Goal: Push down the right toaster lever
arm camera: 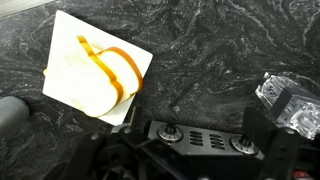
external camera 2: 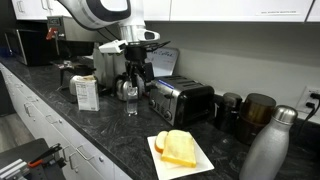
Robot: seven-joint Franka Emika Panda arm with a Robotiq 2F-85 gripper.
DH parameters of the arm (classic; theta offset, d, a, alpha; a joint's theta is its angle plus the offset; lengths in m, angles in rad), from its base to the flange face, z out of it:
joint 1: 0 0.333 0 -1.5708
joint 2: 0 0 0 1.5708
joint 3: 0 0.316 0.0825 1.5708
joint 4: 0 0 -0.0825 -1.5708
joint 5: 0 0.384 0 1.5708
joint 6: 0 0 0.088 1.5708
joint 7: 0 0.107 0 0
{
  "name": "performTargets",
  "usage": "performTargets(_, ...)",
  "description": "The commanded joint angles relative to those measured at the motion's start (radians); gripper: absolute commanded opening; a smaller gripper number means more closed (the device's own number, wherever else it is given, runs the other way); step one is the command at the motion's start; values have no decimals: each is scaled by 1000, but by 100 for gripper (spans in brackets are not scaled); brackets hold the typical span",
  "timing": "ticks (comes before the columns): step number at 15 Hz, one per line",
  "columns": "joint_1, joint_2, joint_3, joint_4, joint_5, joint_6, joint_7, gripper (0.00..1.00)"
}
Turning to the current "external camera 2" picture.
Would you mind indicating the white printed carton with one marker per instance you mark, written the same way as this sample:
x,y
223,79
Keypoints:
x,y
87,95

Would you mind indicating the white lower cabinet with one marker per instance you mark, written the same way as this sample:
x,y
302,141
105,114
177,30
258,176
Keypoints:
x,y
43,130

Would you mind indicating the black power plug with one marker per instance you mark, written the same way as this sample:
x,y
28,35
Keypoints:
x,y
315,96

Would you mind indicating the steel coffee carafe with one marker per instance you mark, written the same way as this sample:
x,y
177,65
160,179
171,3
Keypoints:
x,y
121,87

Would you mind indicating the grey metal block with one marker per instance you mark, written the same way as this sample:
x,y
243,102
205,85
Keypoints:
x,y
13,169

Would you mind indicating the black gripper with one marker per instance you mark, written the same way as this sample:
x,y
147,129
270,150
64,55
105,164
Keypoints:
x,y
136,54

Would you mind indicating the black tool cart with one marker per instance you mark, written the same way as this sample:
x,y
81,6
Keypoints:
x,y
23,150

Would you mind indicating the white wall outlet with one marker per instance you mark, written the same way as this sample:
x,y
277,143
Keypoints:
x,y
302,98

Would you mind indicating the dark travel mug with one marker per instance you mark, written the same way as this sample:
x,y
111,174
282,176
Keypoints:
x,y
228,111

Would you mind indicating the large square bread slice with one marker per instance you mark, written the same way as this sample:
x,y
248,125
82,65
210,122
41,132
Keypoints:
x,y
180,148

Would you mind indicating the black and silver toaster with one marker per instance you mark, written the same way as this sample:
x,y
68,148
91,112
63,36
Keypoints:
x,y
190,100

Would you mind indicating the white cabinet label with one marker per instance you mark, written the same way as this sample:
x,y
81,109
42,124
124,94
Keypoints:
x,y
278,12

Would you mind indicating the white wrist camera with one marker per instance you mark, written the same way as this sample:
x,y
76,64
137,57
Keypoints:
x,y
112,46

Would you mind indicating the brown lidded canister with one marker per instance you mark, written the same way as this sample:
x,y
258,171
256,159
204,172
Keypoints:
x,y
255,115

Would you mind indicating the white cabinet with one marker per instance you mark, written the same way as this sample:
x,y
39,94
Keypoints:
x,y
216,8
43,130

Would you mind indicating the white square plate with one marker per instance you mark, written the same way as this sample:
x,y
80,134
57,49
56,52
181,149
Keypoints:
x,y
200,165

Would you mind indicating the clear plastic water bottle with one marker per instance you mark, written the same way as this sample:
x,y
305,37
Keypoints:
x,y
132,101

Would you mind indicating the white handwritten coffee sign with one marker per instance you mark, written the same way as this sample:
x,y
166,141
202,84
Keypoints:
x,y
165,61

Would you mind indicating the black microwave oven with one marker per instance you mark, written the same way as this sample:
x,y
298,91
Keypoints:
x,y
28,46

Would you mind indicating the white upper cabinet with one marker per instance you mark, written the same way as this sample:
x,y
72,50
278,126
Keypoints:
x,y
216,8

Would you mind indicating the silver metal water bottle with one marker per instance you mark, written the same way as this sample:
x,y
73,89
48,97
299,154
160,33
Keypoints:
x,y
266,150

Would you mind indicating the small round bread slice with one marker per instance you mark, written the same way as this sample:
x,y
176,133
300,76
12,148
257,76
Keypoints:
x,y
160,140

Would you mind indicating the black lidded coffee pot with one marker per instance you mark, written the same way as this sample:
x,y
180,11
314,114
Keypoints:
x,y
78,75

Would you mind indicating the steel coffee maker machine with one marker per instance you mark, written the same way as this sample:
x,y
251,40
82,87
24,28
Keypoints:
x,y
75,30

